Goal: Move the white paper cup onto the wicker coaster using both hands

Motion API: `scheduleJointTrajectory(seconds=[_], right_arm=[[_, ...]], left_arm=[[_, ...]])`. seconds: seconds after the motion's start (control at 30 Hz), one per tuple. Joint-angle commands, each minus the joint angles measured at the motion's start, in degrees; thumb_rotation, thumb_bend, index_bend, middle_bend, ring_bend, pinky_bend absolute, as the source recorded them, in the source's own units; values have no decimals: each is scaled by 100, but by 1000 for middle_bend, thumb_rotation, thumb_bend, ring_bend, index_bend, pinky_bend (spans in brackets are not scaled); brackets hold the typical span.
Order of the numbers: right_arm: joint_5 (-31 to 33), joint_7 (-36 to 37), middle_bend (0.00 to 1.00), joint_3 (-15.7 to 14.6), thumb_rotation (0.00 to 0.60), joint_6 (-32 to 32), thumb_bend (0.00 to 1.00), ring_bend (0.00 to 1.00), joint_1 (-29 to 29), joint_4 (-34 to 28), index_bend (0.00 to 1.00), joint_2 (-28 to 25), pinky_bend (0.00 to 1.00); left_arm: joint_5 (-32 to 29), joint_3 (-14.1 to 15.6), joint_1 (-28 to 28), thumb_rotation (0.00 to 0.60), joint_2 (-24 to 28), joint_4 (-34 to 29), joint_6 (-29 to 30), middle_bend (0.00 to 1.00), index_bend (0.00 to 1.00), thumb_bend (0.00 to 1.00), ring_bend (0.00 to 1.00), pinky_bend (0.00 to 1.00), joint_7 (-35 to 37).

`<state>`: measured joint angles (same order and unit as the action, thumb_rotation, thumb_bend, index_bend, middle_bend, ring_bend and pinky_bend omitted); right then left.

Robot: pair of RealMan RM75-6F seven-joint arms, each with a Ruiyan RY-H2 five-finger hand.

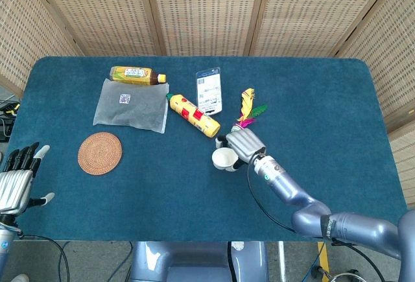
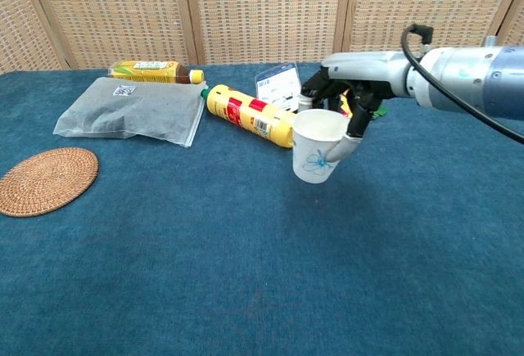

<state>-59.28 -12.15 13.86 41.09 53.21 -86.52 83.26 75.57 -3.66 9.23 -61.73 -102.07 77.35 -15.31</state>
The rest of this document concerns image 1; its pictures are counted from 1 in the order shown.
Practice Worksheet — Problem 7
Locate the white blue blister card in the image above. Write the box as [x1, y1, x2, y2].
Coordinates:
[195, 66, 223, 115]

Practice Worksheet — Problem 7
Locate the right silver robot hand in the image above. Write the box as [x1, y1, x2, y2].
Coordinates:
[215, 130, 267, 172]

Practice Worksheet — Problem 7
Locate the yellow tea bottle brown cap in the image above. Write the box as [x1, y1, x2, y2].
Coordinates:
[109, 65, 167, 86]

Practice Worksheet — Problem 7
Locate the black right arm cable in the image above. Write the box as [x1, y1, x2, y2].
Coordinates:
[246, 154, 386, 282]

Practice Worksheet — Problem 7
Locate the brown woven round coaster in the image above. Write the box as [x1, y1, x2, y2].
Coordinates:
[77, 132, 123, 176]

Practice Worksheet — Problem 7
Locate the blue-grey robot torso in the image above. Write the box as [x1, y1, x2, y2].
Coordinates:
[128, 241, 270, 282]

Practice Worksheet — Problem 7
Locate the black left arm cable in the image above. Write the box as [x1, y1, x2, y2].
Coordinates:
[12, 226, 71, 282]

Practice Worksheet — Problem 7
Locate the colourful feather shuttlecock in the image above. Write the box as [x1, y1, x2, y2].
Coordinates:
[230, 88, 268, 134]

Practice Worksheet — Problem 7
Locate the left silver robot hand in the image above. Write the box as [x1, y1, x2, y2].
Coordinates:
[0, 142, 55, 216]

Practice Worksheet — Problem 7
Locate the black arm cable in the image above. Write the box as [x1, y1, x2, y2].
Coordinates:
[246, 154, 386, 282]
[12, 226, 71, 282]

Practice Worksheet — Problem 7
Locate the yellow bottle red label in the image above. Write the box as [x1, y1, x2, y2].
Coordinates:
[165, 92, 221, 139]

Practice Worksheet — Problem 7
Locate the woven bamboo folding screen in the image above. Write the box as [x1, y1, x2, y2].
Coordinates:
[0, 0, 415, 208]

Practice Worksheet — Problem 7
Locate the blue carpet table mat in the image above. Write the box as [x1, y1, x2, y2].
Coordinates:
[0, 55, 410, 242]

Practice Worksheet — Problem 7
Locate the white cup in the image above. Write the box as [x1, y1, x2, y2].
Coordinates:
[211, 147, 241, 170]

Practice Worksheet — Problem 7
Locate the grey translucent bag QR label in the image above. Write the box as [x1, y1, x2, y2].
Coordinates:
[93, 78, 171, 134]

